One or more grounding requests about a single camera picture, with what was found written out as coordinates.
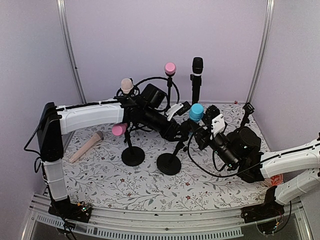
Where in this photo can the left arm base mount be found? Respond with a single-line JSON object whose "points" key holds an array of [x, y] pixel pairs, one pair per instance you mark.
{"points": [[65, 209]]}

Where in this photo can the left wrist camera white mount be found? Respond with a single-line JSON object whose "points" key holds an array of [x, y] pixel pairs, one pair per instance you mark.
{"points": [[177, 109]]}

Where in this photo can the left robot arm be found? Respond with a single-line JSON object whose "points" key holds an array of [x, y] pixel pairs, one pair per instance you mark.
{"points": [[122, 110]]}

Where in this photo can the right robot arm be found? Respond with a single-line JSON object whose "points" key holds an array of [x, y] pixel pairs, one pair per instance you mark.
{"points": [[305, 158]]}

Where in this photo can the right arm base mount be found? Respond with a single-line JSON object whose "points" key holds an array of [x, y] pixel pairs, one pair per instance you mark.
{"points": [[268, 209]]}

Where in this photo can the blue microphone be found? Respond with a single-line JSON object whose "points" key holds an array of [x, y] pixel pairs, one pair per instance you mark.
{"points": [[196, 112]]}

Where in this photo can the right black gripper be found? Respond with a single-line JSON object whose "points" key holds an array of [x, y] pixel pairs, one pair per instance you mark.
{"points": [[199, 133]]}

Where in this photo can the floral table mat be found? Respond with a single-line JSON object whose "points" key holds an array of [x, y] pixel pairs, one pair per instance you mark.
{"points": [[101, 178]]}

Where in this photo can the beige pink microphone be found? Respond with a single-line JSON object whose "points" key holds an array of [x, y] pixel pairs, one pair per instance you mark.
{"points": [[96, 137]]}

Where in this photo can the front aluminium rail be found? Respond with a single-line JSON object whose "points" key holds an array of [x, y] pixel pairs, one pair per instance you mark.
{"points": [[123, 224]]}

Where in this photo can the black tripod shockmount stand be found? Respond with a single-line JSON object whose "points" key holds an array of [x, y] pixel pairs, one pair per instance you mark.
{"points": [[132, 125]]}

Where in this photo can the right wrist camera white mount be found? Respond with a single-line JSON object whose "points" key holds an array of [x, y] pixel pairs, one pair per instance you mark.
{"points": [[217, 125]]}

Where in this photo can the right aluminium frame post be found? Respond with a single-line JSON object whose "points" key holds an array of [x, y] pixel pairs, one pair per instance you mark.
{"points": [[268, 18]]}

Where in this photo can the aluminium frame post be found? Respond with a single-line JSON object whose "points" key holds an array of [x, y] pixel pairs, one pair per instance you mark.
{"points": [[61, 8], [268, 18]]}

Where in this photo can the beige microphone in shockmount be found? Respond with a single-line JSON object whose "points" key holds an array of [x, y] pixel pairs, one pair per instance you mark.
{"points": [[127, 86]]}

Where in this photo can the pink microphone back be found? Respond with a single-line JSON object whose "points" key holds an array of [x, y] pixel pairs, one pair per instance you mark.
{"points": [[170, 69]]}

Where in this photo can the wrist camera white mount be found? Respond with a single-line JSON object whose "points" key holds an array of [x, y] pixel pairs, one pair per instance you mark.
{"points": [[217, 125], [177, 109]]}

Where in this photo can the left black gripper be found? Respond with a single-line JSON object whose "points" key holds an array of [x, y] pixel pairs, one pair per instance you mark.
{"points": [[170, 136]]}

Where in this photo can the black microphone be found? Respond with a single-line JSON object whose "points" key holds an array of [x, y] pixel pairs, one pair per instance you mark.
{"points": [[197, 66]]}

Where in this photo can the red white patterned bowl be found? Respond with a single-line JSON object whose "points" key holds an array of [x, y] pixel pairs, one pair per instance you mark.
{"points": [[276, 180]]}

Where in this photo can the left aluminium frame post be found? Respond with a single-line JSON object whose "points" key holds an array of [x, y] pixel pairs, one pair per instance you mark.
{"points": [[61, 8]]}

